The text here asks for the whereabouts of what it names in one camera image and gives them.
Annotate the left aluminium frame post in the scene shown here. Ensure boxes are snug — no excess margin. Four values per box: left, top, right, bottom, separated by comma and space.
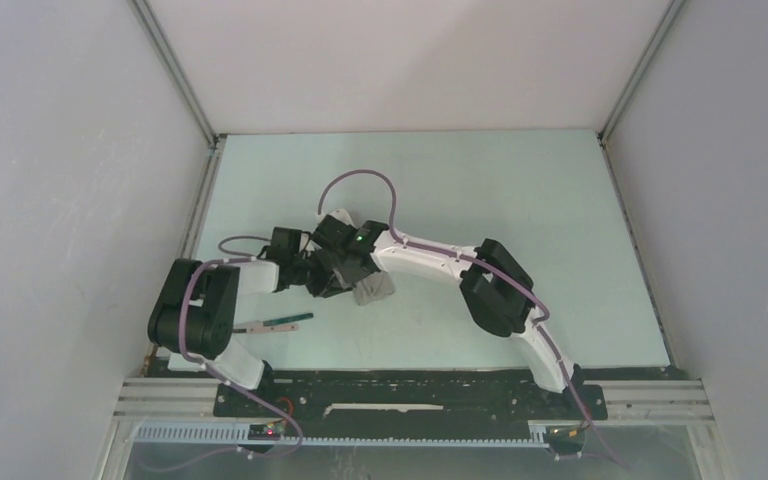
128, 0, 219, 148

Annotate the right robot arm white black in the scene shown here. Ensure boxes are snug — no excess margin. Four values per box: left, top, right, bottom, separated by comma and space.
312, 215, 582, 418

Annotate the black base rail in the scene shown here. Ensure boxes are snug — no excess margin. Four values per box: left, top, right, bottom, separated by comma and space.
214, 368, 607, 442

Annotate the right aluminium frame post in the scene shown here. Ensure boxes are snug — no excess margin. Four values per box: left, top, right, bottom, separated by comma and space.
598, 0, 689, 146

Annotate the grey cloth napkin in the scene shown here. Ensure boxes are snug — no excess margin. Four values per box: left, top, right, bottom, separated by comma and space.
334, 266, 395, 306

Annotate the white slotted cable duct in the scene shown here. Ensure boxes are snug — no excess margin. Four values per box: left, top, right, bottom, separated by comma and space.
133, 421, 573, 448

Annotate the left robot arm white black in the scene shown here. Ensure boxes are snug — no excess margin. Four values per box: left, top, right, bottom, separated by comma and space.
147, 227, 351, 417

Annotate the aluminium frame post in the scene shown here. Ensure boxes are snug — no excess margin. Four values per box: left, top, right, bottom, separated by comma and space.
128, 0, 219, 148
598, 0, 689, 146

